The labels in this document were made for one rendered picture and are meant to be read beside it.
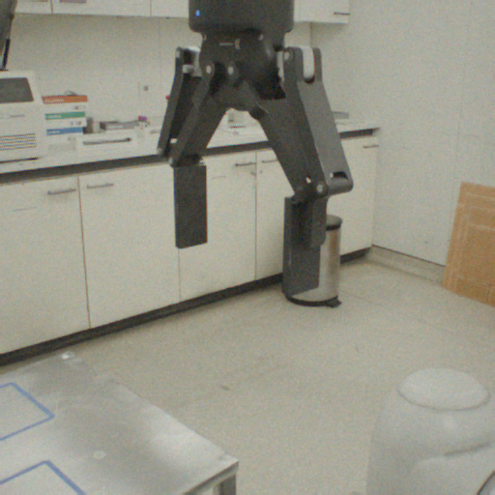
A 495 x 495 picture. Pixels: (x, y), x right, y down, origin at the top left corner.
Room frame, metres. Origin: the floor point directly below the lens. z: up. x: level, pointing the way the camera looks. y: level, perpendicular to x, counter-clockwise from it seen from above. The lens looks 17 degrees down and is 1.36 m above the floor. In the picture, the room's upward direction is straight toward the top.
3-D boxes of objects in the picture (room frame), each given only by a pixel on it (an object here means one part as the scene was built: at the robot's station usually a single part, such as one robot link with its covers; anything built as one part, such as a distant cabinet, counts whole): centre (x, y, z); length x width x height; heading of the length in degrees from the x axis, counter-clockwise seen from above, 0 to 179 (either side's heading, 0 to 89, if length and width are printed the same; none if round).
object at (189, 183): (0.52, 0.04, 1.22); 0.03 x 0.01 x 0.07; 129
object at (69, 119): (3.15, 0.91, 1.01); 0.23 x 0.12 x 0.08; 128
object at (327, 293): (3.29, -0.40, 0.23); 0.38 x 0.31 x 0.46; 39
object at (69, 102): (3.16, 0.89, 1.10); 0.24 x 0.13 x 0.10; 128
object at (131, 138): (2.95, 0.65, 0.93); 0.30 x 0.10 x 0.06; 121
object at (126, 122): (3.32, 0.61, 0.97); 0.24 x 0.12 x 0.13; 118
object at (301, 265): (0.42, -0.04, 1.22); 0.03 x 0.01 x 0.07; 129
